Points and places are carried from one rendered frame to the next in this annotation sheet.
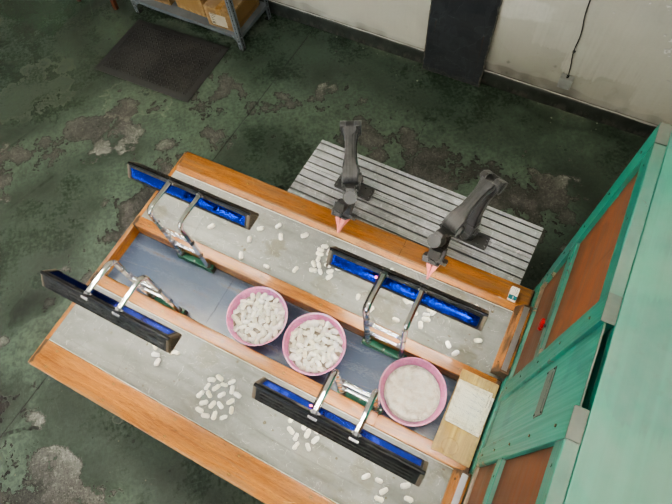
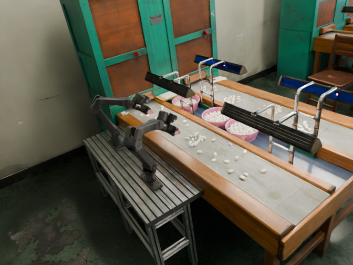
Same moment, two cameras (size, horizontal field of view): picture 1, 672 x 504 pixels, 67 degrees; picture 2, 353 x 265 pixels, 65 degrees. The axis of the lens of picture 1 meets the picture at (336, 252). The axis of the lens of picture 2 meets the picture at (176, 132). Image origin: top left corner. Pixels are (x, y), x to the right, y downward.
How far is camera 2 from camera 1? 2.84 m
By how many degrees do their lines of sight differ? 83
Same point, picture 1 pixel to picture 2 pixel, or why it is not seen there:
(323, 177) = (166, 194)
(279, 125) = not seen: outside the picture
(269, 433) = (248, 101)
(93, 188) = not seen: outside the picture
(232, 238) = (248, 162)
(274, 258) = (223, 148)
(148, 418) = (307, 106)
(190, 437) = (284, 101)
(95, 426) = not seen: outside the picture
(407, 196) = (125, 167)
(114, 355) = (334, 129)
